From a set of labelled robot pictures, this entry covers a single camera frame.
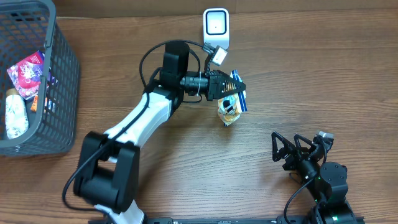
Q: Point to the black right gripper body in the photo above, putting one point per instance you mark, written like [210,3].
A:
[296,160]

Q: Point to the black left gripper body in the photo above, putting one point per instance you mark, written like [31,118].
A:
[214,78]

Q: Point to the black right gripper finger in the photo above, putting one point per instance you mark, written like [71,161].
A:
[298,138]
[279,153]

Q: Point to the gold wet wipes pack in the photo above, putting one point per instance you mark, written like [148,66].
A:
[231,107]

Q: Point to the small orange box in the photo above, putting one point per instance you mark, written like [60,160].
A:
[34,104]

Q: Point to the red purple snack packet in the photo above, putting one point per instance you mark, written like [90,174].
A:
[25,75]

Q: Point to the white floral tube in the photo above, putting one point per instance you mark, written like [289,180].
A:
[16,119]

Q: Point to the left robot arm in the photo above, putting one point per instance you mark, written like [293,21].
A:
[108,169]

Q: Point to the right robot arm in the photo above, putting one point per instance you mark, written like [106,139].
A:
[325,180]

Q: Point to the white barcode scanner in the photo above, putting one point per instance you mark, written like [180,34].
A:
[216,27]

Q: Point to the grey plastic mesh basket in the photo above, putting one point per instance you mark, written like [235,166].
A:
[27,27]

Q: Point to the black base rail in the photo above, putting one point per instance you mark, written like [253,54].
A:
[248,221]

